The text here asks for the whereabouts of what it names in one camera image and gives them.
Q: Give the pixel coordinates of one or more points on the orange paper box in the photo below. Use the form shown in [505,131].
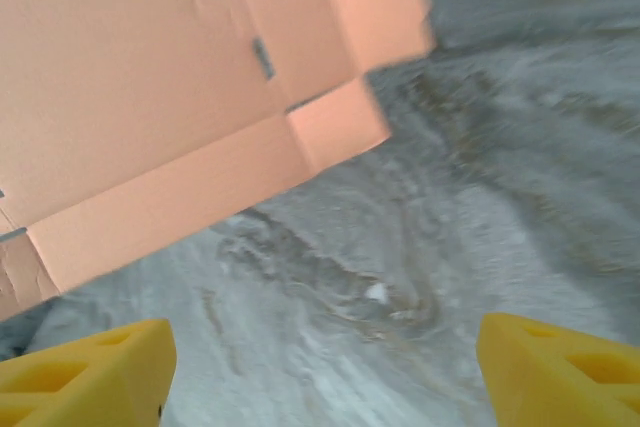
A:
[150,97]

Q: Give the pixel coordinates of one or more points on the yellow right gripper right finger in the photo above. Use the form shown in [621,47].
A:
[560,377]

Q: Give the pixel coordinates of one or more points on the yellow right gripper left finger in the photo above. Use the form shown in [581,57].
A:
[85,377]

